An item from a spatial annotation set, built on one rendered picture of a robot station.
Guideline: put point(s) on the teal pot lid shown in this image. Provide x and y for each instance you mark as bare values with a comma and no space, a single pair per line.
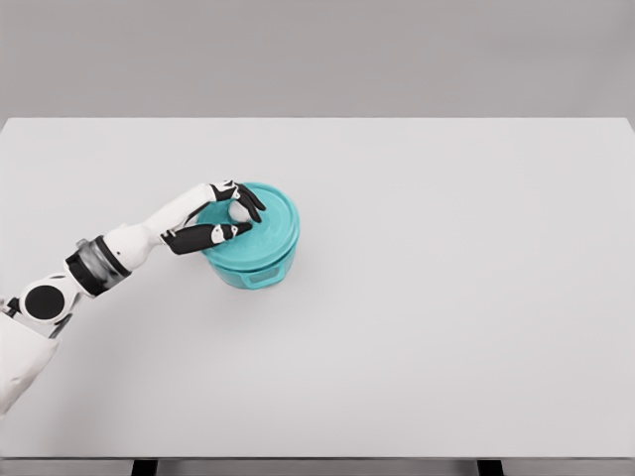
273,225

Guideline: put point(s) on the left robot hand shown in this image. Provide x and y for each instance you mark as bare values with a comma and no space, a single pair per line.
181,213

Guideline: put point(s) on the teal pot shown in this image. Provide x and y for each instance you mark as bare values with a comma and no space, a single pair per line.
263,277

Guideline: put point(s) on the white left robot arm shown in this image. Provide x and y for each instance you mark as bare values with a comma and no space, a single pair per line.
44,302

